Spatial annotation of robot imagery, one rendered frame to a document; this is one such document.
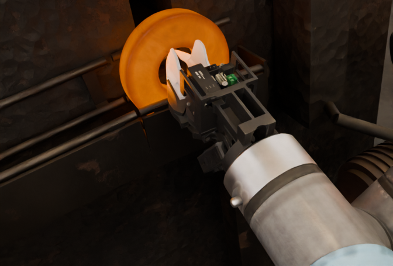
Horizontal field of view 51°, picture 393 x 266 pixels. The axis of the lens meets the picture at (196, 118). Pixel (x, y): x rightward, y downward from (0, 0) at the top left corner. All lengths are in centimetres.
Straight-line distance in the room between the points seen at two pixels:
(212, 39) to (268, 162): 24
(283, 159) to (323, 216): 6
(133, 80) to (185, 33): 9
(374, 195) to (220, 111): 19
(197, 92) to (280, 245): 17
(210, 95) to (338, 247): 19
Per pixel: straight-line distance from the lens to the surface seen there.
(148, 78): 55
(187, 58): 56
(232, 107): 44
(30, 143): 60
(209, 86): 44
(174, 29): 54
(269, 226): 38
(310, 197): 38
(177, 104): 50
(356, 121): 69
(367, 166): 71
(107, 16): 59
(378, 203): 48
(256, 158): 39
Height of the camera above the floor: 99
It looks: 34 degrees down
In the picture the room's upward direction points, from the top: 10 degrees counter-clockwise
